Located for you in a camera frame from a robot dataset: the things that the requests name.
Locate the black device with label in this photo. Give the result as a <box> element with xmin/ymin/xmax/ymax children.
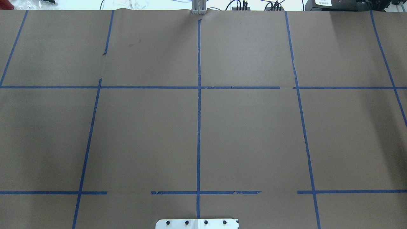
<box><xmin>304</xmin><ymin>0</ymin><xmax>374</xmax><ymax>12</ymax></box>

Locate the clear plastic bag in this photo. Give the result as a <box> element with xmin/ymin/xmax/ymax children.
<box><xmin>13</xmin><ymin>0</ymin><xmax>50</xmax><ymax>10</ymax></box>

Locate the white mounting plate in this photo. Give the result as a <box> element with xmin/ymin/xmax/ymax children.
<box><xmin>155</xmin><ymin>219</ymin><xmax>239</xmax><ymax>229</ymax></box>

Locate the grey aluminium post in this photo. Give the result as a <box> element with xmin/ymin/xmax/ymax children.
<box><xmin>191</xmin><ymin>0</ymin><xmax>207</xmax><ymax>15</ymax></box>

